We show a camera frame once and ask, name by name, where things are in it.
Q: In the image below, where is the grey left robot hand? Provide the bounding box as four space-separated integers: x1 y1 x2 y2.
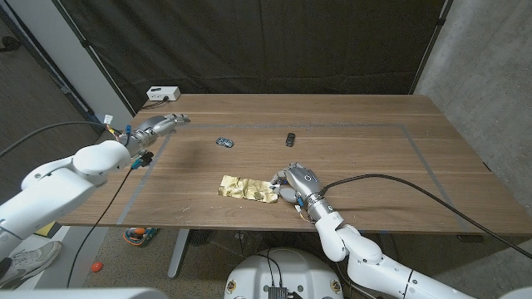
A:
119 113 191 157

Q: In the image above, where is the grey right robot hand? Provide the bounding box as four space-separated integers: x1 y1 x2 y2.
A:
270 162 328 207

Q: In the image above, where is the gold foil envelope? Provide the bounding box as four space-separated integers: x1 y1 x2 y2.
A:
217 174 280 204

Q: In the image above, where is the white power strip box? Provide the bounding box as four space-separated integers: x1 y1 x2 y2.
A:
145 86 181 102

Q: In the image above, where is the black backdrop pole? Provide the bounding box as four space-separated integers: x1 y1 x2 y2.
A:
52 0 136 116
410 0 454 95

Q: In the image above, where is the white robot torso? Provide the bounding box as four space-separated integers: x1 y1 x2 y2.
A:
224 248 344 299

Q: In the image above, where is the grey table leg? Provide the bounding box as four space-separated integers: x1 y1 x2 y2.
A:
167 228 190 279
377 233 398 258

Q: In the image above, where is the orange teal tool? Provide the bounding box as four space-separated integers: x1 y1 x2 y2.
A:
123 226 159 248

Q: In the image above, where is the black curtain backdrop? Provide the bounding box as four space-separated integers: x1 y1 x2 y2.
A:
57 0 448 113

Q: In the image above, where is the yellow black foot pedal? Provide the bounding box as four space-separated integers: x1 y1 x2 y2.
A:
35 221 62 238

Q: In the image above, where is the grey sneaker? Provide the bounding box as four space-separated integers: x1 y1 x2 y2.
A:
0 240 63 288

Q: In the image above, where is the thick black cable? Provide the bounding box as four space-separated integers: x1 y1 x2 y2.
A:
0 120 122 159
318 173 532 261

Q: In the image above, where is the thin black cable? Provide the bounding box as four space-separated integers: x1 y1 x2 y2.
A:
65 167 135 288

